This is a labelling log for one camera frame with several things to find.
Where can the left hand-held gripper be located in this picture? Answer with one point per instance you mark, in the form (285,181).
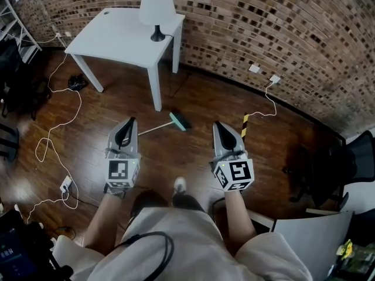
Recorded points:
(118,170)

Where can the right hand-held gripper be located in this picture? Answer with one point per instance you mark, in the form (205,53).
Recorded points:
(240,170)

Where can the person's right forearm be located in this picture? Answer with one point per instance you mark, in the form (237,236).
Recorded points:
(238,215)

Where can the person's left forearm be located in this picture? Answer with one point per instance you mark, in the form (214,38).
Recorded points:
(101,224)

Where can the patterned wristband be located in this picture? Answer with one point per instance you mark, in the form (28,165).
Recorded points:
(114,192)

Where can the person's right shoe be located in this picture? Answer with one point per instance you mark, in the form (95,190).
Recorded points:
(179,184)

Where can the white power strip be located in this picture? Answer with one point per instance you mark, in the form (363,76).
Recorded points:
(66,183)

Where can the person's black trousers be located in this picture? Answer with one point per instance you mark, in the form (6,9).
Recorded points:
(187,202)

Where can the black plastic bag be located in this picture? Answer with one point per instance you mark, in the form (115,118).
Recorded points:
(76,82)

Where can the black office chair with headrest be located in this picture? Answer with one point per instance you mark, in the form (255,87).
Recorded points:
(11,60)
(32,98)

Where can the black mesh office chair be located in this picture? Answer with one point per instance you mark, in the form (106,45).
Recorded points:
(328,168)

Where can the white square table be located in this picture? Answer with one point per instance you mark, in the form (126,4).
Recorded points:
(123,37)

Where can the person's beige shirt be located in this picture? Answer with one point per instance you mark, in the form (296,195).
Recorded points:
(181,244)

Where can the grey desk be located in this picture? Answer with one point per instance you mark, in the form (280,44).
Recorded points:
(310,241)

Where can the white table lamp black base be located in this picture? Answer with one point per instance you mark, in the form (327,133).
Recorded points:
(156,7)

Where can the black tablet with screen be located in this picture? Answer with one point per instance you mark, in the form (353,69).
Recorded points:
(17,250)

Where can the white metal shelf rack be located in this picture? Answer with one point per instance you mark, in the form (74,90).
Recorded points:
(22,31)

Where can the small yellow object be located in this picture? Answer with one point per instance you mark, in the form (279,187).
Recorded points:
(345,249)

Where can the white wall socket with plug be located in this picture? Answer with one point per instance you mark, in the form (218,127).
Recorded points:
(274,79)

